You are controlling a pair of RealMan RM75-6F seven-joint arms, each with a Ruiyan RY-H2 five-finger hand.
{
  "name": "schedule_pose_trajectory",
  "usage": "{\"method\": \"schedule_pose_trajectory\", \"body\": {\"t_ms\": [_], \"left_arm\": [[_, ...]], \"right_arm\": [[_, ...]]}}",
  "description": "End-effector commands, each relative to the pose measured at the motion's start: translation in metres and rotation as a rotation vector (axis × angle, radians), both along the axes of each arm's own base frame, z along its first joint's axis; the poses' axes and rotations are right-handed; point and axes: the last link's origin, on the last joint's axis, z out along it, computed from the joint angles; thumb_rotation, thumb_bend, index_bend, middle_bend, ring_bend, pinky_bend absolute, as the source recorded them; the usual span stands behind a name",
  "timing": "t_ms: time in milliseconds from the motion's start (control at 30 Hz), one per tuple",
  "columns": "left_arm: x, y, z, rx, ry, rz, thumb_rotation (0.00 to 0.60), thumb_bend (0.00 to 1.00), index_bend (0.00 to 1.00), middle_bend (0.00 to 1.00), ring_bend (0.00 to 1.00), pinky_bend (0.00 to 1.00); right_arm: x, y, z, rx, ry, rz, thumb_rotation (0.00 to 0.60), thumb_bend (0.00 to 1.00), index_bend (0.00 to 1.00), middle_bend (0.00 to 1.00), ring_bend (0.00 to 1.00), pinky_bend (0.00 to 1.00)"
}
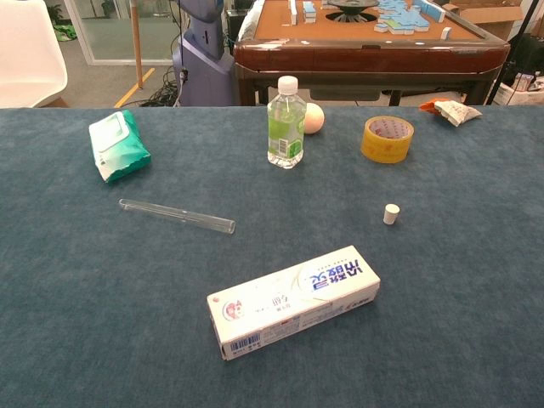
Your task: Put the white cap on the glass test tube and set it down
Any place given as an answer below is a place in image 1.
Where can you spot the blue table cloth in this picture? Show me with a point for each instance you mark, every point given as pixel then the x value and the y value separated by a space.
pixel 85 297

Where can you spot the brown mahjong table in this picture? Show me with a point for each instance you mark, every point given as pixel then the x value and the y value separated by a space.
pixel 361 55

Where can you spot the stacked white blue mahjong tiles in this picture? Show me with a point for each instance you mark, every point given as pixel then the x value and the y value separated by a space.
pixel 309 12

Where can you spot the purple robot base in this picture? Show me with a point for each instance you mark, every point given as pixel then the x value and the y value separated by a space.
pixel 204 72

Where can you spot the black tripod leg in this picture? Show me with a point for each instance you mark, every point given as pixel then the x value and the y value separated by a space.
pixel 493 90

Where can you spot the row of blue mahjong tiles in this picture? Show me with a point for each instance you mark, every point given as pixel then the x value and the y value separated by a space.
pixel 431 12

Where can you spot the crumpled orange white wrapper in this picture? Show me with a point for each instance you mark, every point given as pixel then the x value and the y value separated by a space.
pixel 455 112

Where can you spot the black mahjong table dome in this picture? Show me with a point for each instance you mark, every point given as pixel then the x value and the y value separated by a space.
pixel 353 6

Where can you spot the white toothpaste box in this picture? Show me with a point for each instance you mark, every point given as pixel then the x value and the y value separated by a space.
pixel 289 302

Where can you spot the single white blue mahjong tile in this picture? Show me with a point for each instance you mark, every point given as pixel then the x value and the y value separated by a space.
pixel 445 33

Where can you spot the heap of blue mahjong tiles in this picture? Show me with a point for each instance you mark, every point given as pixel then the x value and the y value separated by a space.
pixel 399 19

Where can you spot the thin upright mahjong tile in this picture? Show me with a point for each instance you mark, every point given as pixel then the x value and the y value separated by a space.
pixel 293 10

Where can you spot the green wet wipes pack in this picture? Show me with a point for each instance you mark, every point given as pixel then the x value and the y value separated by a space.
pixel 121 149

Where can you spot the wooden pole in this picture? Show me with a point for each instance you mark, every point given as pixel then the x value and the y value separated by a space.
pixel 136 42

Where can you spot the small white stopper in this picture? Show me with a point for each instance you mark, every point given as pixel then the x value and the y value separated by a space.
pixel 391 214

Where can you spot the yellow packing tape roll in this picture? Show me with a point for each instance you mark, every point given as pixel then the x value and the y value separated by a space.
pixel 384 149

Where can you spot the peach coloured ball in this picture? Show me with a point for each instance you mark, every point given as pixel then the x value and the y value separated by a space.
pixel 315 119

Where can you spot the white printed boxes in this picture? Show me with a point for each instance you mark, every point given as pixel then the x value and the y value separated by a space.
pixel 525 89

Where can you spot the brown cardboard box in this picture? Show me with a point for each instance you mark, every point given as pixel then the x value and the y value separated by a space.
pixel 497 21

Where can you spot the green potted plant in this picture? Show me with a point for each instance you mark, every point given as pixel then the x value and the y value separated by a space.
pixel 54 13

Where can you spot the green crumpled bag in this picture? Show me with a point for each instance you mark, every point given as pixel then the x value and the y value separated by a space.
pixel 66 33

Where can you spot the white plastic chair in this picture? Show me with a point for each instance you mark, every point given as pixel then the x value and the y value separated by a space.
pixel 25 55

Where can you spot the clear glass test tube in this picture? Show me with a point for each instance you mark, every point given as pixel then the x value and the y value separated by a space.
pixel 178 213

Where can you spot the clear plastic water bottle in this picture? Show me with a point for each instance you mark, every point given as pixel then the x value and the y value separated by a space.
pixel 285 136

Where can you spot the pale plastic bag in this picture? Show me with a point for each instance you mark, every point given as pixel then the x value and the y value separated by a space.
pixel 251 25

